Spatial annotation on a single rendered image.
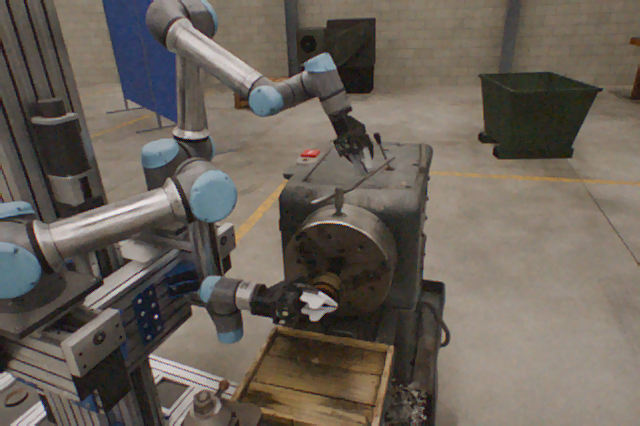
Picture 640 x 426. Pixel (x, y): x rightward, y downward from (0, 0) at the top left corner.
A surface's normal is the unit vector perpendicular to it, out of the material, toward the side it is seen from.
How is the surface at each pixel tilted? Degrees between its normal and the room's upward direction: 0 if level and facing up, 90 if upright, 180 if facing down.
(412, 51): 90
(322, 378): 0
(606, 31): 90
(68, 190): 90
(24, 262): 91
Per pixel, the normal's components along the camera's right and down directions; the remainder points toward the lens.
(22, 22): 0.91, 0.14
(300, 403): -0.04, -0.91
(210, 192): 0.61, 0.30
